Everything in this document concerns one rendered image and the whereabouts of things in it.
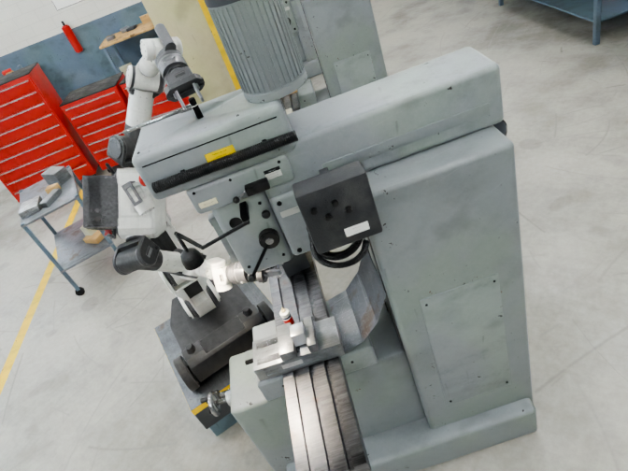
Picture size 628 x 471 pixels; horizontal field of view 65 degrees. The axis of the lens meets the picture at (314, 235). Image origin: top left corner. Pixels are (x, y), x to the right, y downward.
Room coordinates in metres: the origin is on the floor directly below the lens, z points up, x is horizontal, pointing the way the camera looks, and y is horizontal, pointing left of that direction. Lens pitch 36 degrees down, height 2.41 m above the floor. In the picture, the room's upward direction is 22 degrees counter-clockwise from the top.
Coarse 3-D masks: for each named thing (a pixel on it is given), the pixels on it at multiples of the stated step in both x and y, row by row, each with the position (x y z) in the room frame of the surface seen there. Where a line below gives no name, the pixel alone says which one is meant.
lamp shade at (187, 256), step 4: (188, 248) 1.45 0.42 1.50; (192, 248) 1.44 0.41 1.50; (184, 252) 1.43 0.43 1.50; (188, 252) 1.42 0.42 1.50; (192, 252) 1.42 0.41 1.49; (196, 252) 1.42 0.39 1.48; (200, 252) 1.44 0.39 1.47; (180, 256) 1.43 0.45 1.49; (184, 256) 1.42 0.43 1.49; (188, 256) 1.41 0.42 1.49; (192, 256) 1.41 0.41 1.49; (196, 256) 1.41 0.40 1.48; (200, 256) 1.42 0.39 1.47; (184, 260) 1.41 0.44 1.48; (188, 260) 1.40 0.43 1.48; (192, 260) 1.40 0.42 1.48; (196, 260) 1.41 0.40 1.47; (200, 260) 1.41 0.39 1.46; (204, 260) 1.43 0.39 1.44; (184, 264) 1.41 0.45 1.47; (188, 264) 1.40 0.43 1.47; (192, 264) 1.40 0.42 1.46; (196, 264) 1.40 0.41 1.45; (200, 264) 1.41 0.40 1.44; (188, 268) 1.40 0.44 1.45; (192, 268) 1.40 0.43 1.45; (196, 268) 1.40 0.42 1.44
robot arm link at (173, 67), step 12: (168, 60) 1.61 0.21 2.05; (180, 60) 1.62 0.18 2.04; (168, 72) 1.60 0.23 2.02; (180, 72) 1.59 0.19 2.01; (192, 72) 1.58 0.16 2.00; (168, 84) 1.55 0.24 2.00; (180, 84) 1.54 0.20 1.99; (192, 84) 1.55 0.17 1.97; (204, 84) 1.57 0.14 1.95; (168, 96) 1.55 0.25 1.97; (180, 96) 1.56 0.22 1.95
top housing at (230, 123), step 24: (240, 96) 1.53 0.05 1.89; (168, 120) 1.58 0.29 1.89; (192, 120) 1.50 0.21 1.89; (216, 120) 1.42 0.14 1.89; (240, 120) 1.37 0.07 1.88; (264, 120) 1.36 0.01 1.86; (288, 120) 1.46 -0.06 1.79; (144, 144) 1.46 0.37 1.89; (168, 144) 1.39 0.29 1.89; (192, 144) 1.37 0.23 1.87; (216, 144) 1.37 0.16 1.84; (240, 144) 1.37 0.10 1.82; (144, 168) 1.38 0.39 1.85; (168, 168) 1.38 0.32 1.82; (240, 168) 1.37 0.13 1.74; (168, 192) 1.38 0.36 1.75
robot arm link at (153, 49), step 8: (160, 24) 1.72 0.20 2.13; (160, 32) 1.69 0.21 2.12; (144, 40) 1.69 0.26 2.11; (152, 40) 1.70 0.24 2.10; (160, 40) 1.71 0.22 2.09; (168, 40) 1.65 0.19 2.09; (144, 48) 1.69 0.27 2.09; (152, 48) 1.68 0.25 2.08; (160, 48) 1.68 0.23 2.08; (168, 48) 1.65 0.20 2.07; (176, 48) 1.66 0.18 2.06; (144, 56) 1.70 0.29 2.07; (152, 56) 1.68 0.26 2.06; (160, 56) 1.64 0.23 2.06
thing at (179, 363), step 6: (174, 360) 1.92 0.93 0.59; (180, 360) 1.89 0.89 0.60; (180, 366) 1.85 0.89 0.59; (186, 366) 1.86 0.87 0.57; (180, 372) 1.83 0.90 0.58; (186, 372) 1.82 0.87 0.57; (186, 378) 1.80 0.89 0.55; (192, 378) 1.80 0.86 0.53; (186, 384) 1.79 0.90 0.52; (192, 384) 1.79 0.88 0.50; (198, 384) 1.82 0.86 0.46; (192, 390) 1.79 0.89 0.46
